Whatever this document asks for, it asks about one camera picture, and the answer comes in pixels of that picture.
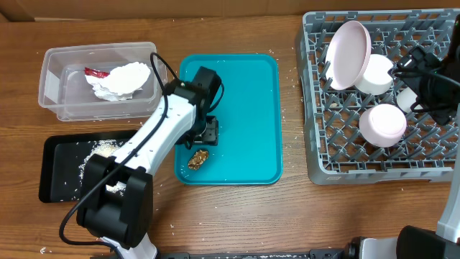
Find white plastic cup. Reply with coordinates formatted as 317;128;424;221
396;88;418;113

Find cream bowl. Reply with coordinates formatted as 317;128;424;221
355;54;393;95

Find brown food scrap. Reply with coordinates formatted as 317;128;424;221
188;150;209;171

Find white napkin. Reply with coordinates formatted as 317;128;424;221
85;62;151;101

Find large pink plate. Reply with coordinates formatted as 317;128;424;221
326;21;371;91

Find red snack wrapper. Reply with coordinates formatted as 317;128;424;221
84;67;110;78

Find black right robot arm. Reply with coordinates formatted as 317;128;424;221
337;22;459;259

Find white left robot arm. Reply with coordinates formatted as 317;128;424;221
74;67;224;258

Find teal plastic tray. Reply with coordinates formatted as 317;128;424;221
175;54;283;186

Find clear plastic bin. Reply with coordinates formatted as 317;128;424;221
38;42;161;122

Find pile of white rice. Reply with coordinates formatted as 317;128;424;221
78;140;124;186

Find black tray bin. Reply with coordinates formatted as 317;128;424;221
39;129;136;203

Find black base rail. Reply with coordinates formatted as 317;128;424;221
160;248;359;259

